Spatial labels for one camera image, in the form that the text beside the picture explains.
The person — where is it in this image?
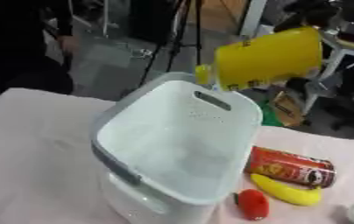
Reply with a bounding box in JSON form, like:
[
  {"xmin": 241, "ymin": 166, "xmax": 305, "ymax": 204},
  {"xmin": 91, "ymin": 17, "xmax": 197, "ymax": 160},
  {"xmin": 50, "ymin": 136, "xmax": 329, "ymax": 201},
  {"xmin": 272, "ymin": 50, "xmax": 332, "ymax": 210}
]
[{"xmin": 0, "ymin": 0, "xmax": 79, "ymax": 110}]

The red cylindrical chips can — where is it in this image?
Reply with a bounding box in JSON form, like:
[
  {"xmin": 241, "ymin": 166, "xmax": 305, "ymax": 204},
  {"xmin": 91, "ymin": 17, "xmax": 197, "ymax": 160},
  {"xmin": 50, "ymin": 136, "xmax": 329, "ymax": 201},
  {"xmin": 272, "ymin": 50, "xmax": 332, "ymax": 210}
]
[{"xmin": 244, "ymin": 145, "xmax": 338, "ymax": 189}]

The person's hand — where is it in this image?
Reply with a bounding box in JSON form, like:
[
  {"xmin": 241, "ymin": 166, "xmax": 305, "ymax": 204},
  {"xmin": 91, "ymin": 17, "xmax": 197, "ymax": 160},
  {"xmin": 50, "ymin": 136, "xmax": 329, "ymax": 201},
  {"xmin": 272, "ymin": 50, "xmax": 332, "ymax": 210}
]
[{"xmin": 57, "ymin": 34, "xmax": 82, "ymax": 56}]

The yellow plastic bottle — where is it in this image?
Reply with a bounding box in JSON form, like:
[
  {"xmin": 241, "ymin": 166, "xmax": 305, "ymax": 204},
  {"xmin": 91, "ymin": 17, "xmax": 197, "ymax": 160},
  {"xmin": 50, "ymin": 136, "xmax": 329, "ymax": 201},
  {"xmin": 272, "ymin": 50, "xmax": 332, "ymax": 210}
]
[{"xmin": 194, "ymin": 25, "xmax": 324, "ymax": 93}]

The white metal stand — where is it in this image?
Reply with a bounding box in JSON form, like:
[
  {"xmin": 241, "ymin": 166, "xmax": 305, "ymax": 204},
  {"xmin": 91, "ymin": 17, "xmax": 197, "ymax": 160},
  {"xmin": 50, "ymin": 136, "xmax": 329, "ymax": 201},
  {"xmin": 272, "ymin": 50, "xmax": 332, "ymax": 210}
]
[{"xmin": 301, "ymin": 38, "xmax": 354, "ymax": 117}]

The black tripod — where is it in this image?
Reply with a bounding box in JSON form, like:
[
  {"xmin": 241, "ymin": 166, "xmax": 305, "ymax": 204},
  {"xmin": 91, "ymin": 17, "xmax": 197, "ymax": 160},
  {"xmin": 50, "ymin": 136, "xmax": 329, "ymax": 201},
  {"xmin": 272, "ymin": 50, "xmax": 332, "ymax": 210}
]
[{"xmin": 137, "ymin": 0, "xmax": 208, "ymax": 87}]

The brown paper bag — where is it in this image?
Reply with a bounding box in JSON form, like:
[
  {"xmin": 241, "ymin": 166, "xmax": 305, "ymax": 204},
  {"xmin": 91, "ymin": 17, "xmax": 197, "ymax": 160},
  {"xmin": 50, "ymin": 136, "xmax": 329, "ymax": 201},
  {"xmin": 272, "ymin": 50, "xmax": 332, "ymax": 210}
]
[{"xmin": 267, "ymin": 87, "xmax": 308, "ymax": 128}]

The white upright post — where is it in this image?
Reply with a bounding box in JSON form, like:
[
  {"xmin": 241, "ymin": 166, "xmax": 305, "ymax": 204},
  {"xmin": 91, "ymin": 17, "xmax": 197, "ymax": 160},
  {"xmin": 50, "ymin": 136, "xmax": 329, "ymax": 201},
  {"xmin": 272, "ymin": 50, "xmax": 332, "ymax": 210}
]
[{"xmin": 237, "ymin": 0, "xmax": 269, "ymax": 39}]

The yellow toy banana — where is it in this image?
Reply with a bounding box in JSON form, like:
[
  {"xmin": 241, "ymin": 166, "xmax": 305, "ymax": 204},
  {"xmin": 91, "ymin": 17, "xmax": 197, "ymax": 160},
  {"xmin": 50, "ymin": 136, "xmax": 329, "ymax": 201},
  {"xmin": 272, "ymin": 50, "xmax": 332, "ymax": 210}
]
[{"xmin": 249, "ymin": 173, "xmax": 324, "ymax": 207}]

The white plastic basket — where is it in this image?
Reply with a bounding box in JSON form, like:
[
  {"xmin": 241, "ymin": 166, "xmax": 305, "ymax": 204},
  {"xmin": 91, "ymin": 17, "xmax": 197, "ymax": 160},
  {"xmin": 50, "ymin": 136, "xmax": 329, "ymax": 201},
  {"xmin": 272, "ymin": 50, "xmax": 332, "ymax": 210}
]
[{"xmin": 89, "ymin": 72, "xmax": 265, "ymax": 224}]

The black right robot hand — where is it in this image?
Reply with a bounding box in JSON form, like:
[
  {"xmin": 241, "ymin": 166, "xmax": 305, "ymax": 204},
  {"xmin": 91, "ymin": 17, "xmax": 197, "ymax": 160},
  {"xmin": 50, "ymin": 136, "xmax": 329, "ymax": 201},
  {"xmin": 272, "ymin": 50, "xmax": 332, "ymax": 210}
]
[{"xmin": 273, "ymin": 0, "xmax": 343, "ymax": 33}]

